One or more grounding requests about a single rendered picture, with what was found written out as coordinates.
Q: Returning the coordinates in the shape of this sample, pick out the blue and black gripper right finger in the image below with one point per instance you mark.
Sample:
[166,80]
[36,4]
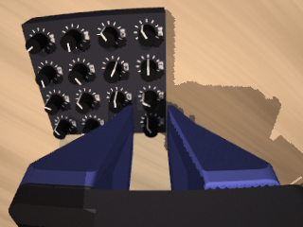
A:
[201,159]

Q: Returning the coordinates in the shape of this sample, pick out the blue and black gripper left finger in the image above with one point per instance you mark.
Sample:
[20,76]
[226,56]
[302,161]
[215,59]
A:
[93,159]

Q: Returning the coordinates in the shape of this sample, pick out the black knob box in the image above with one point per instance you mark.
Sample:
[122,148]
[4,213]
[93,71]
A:
[138,41]

